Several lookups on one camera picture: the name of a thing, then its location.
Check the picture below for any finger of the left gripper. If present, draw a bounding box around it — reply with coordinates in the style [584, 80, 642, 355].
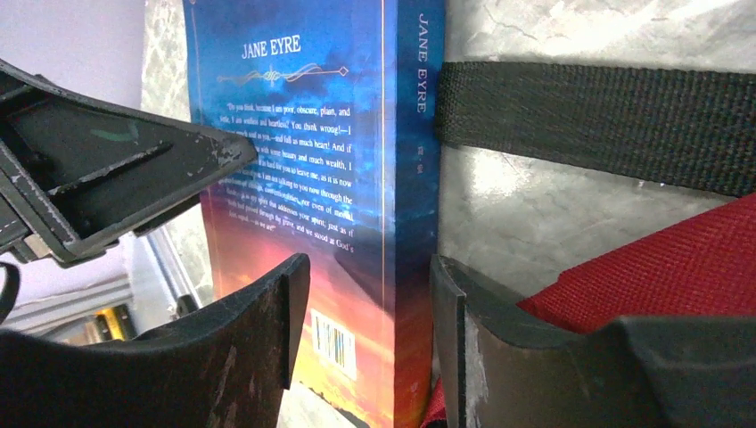
[1, 62, 258, 268]

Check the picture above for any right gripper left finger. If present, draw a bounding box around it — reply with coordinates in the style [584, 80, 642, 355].
[1, 253, 310, 427]

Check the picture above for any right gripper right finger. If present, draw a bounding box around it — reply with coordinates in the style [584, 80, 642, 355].
[430, 256, 755, 427]

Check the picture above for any blue Jane Eyre book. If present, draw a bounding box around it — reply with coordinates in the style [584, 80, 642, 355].
[184, 1, 446, 427]

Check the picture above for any red student backpack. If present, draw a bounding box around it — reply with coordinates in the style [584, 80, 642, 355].
[420, 61, 756, 428]

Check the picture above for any aluminium rail frame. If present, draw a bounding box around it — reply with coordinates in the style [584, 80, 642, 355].
[3, 228, 212, 335]

